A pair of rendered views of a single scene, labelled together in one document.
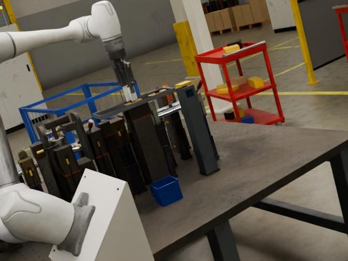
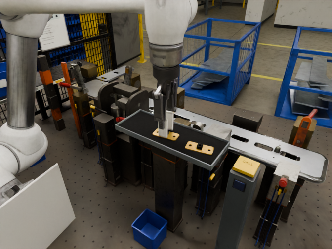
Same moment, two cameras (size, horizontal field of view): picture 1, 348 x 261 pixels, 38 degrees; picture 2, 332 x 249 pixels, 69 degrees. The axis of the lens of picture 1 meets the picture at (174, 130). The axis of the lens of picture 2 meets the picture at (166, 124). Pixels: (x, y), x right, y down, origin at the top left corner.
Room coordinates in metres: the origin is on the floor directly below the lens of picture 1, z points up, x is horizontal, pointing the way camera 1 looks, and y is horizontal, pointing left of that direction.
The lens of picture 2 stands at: (1.88, -0.41, 1.63)
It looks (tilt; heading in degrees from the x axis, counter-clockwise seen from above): 33 degrees down; 56
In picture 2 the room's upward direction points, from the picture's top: straight up
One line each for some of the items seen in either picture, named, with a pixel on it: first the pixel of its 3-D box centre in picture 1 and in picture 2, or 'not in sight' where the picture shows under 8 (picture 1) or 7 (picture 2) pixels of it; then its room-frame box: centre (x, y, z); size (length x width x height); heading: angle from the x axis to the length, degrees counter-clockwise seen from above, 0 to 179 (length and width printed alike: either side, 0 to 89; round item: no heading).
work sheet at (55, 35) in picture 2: not in sight; (50, 24); (2.20, 1.45, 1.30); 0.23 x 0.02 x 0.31; 22
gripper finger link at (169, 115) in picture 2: (127, 93); (168, 120); (2.26, 0.15, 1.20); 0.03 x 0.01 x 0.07; 121
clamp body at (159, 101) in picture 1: (171, 121); (294, 153); (2.89, 0.00, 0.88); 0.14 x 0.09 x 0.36; 22
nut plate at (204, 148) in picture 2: (157, 91); (199, 146); (2.29, 0.02, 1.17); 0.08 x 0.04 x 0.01; 123
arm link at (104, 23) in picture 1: (103, 19); (167, 8); (2.25, 0.15, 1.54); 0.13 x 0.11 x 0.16; 41
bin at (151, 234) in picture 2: (166, 191); (149, 229); (2.15, 0.11, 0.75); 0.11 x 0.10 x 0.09; 112
